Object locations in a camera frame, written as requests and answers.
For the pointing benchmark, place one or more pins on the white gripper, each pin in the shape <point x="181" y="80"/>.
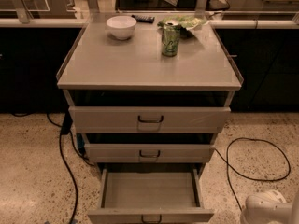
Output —
<point x="270" y="209"/>

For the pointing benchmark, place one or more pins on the grey bottom drawer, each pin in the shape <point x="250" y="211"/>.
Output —
<point x="163" y="194"/>

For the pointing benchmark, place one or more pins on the grey drawer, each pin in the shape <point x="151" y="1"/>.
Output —
<point x="117" y="119"/>
<point x="163" y="194"/>
<point x="149" y="153"/>

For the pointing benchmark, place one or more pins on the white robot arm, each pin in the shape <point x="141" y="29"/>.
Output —
<point x="295" y="210"/>

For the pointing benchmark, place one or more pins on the grey drawer cabinet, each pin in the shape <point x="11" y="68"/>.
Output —
<point x="104" y="71"/>

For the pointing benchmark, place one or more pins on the grey middle drawer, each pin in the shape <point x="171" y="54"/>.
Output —
<point x="149" y="153"/>

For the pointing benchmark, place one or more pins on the grey top drawer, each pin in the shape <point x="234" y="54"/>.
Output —
<point x="117" y="119"/>

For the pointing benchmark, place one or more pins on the green soda can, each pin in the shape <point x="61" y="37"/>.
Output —
<point x="170" y="38"/>

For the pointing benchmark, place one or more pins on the green chip bag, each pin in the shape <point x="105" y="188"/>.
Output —
<point x="183" y="21"/>

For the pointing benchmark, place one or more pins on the black remote control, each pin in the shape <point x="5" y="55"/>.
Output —
<point x="144" y="19"/>

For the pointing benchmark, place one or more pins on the white ceramic bowl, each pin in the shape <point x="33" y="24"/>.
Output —
<point x="121" y="27"/>

